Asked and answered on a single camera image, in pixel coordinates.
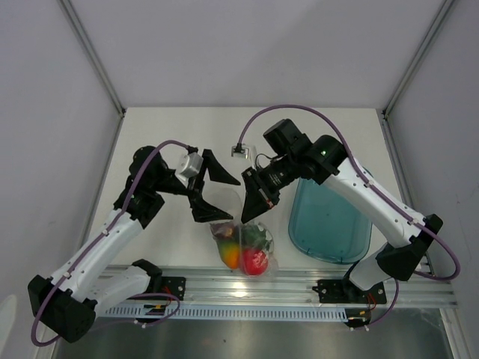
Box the white slotted cable duct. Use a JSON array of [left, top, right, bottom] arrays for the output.
[[101, 303, 348, 322]]

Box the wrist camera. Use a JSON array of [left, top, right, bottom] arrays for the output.
[[231, 144, 257, 161], [175, 153, 203, 181]]

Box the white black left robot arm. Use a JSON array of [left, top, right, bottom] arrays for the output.
[[28, 140, 239, 347]]

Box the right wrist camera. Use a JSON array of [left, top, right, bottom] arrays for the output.
[[231, 144, 257, 161]]

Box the aluminium corner post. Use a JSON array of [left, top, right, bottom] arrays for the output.
[[382, 0, 458, 120], [57, 0, 126, 117]]

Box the teal plastic tray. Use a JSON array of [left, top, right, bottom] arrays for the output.
[[288, 179, 372, 265]]

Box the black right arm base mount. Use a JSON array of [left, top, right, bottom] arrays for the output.
[[312, 279, 387, 304]]

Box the left aluminium corner post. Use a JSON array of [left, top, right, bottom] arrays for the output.
[[57, 0, 126, 117]]

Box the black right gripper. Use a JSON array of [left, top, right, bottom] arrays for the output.
[[242, 153, 299, 224]]

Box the dark red apple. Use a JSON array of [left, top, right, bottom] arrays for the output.
[[210, 221, 237, 240]]

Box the right aluminium corner post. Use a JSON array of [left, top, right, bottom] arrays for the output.
[[382, 0, 458, 120]]

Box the clear zip top bag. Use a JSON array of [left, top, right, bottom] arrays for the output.
[[207, 188, 278, 278]]

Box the orange fruit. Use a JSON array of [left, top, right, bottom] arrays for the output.
[[217, 242, 240, 270]]

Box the red tomato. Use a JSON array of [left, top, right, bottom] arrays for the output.
[[240, 248, 269, 276]]

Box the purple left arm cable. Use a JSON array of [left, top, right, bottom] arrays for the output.
[[30, 139, 199, 347]]

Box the green lime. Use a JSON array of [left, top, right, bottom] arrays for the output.
[[241, 224, 273, 251]]

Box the aluminium front rail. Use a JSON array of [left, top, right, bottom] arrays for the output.
[[50, 266, 460, 310]]

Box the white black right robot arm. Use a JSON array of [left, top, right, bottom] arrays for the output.
[[241, 119, 443, 302]]

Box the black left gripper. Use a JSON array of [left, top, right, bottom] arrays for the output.
[[153, 150, 241, 222]]

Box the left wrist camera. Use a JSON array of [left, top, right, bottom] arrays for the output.
[[175, 153, 203, 181]]

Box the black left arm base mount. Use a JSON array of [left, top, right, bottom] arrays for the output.
[[132, 259, 186, 301]]

